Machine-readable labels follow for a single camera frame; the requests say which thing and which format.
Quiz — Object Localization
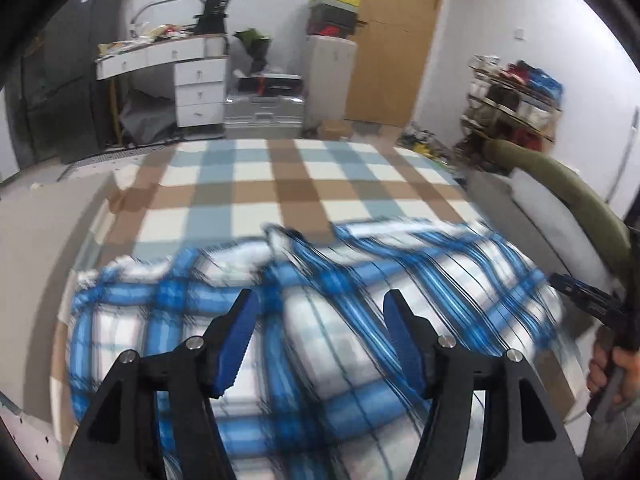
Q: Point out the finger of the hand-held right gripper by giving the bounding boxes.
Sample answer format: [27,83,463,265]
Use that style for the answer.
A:
[550,272,626,321]

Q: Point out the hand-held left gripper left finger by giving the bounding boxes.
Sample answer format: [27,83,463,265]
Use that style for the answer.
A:
[59,287,261,480]

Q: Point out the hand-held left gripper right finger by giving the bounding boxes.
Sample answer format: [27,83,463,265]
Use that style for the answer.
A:
[382,289,585,480]

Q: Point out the blue plaid shirt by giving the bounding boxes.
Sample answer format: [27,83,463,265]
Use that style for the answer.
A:
[65,217,576,480]

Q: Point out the person's right hand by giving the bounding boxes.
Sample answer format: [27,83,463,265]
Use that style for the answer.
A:
[586,332,640,406]

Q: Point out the grey pillow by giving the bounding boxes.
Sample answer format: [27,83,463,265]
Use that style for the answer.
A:
[507,167,618,301]

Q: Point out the olive green pillow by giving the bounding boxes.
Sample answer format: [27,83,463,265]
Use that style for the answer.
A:
[487,139,640,291]

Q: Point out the grey metal pole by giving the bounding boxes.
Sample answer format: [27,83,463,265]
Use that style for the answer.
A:
[607,107,640,208]

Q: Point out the checked bed sheet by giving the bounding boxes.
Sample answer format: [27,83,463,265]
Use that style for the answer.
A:
[50,137,581,441]

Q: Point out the shoes on floor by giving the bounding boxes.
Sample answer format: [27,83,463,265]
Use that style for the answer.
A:
[400,122,461,166]

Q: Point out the shoe rack with shoes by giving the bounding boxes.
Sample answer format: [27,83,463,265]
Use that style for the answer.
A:
[452,55,563,166]

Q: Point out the striped floor rug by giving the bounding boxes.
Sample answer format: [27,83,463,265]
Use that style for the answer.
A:
[65,142,176,166]

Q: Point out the small cardboard box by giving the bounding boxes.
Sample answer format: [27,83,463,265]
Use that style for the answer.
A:
[320,120,353,141]

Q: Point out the silver suitcase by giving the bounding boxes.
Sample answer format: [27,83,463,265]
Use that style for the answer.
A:
[223,94,306,138]

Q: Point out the dark grey bag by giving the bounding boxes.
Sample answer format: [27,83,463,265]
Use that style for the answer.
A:
[120,90,181,143]

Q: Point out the white desk with drawers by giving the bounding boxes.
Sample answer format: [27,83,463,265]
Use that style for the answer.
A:
[95,34,230,128]

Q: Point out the black box with red print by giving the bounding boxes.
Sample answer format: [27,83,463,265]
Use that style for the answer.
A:
[237,72,304,98]

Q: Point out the white cabinet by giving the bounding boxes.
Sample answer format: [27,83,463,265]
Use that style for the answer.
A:
[303,35,358,128]

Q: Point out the dark wrapped flower bouquet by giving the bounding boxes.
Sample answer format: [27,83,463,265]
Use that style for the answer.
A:
[234,27,273,73]

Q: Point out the wooden door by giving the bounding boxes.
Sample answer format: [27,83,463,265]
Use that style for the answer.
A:
[345,0,448,128]

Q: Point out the black refrigerator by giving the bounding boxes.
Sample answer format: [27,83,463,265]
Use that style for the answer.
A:
[5,0,123,166]

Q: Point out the black box on desk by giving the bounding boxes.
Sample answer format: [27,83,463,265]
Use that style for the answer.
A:
[192,0,232,36]

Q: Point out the stack of black shoe boxes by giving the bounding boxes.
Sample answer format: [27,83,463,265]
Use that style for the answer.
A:
[306,2,358,38]

